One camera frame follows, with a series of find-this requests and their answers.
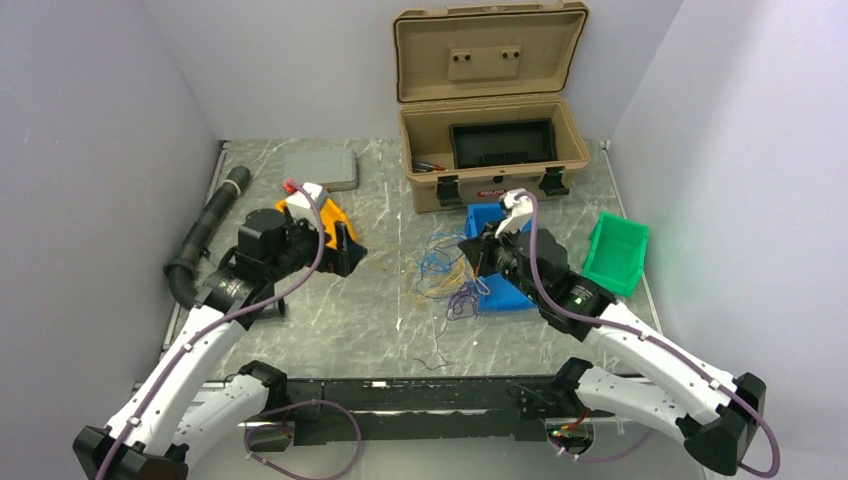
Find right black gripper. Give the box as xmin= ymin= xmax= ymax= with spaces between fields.
xmin=459 ymin=217 xmax=545 ymax=304

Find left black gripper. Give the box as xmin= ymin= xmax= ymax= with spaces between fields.
xmin=267 ymin=208 xmax=367 ymax=282

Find purple thin cable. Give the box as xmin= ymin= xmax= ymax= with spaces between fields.
xmin=411 ymin=278 xmax=492 ymax=372

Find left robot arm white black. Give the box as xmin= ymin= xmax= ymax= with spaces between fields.
xmin=73 ymin=209 xmax=367 ymax=479

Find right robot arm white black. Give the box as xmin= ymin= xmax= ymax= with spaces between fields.
xmin=459 ymin=225 xmax=781 ymax=478

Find orange plastic bin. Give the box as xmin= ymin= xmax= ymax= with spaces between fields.
xmin=275 ymin=195 xmax=360 ymax=273

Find blue plastic bin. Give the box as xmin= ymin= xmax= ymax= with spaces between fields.
xmin=464 ymin=203 xmax=535 ymax=313

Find grey plastic case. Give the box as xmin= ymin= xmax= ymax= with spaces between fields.
xmin=283 ymin=148 xmax=359 ymax=192

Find screwdrivers in toolbox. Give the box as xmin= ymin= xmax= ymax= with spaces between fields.
xmin=411 ymin=161 xmax=447 ymax=173

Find black tray in toolbox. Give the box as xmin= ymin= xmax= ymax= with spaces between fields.
xmin=448 ymin=118 xmax=557 ymax=169

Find silver wrench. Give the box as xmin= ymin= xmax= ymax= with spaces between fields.
xmin=201 ymin=247 xmax=219 ymax=265

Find tan open toolbox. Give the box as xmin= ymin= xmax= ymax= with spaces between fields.
xmin=393 ymin=1 xmax=590 ymax=213

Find green plastic bin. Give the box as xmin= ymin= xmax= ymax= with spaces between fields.
xmin=582 ymin=212 xmax=650 ymax=297

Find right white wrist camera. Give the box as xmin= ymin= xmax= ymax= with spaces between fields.
xmin=494 ymin=188 xmax=536 ymax=240

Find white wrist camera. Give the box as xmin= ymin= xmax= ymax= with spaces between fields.
xmin=277 ymin=179 xmax=329 ymax=228
xmin=494 ymin=188 xmax=536 ymax=240

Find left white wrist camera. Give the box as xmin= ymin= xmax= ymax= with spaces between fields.
xmin=277 ymin=179 xmax=329 ymax=228

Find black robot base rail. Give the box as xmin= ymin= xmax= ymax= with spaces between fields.
xmin=132 ymin=360 xmax=617 ymax=446

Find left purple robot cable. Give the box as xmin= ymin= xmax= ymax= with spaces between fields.
xmin=92 ymin=182 xmax=364 ymax=480

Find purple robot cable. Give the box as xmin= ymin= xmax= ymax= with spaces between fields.
xmin=519 ymin=190 xmax=782 ymax=480
xmin=92 ymin=182 xmax=364 ymax=480

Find black corrugated hose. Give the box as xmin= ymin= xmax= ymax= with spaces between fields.
xmin=163 ymin=165 xmax=252 ymax=311

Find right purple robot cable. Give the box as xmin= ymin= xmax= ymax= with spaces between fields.
xmin=519 ymin=190 xmax=782 ymax=480

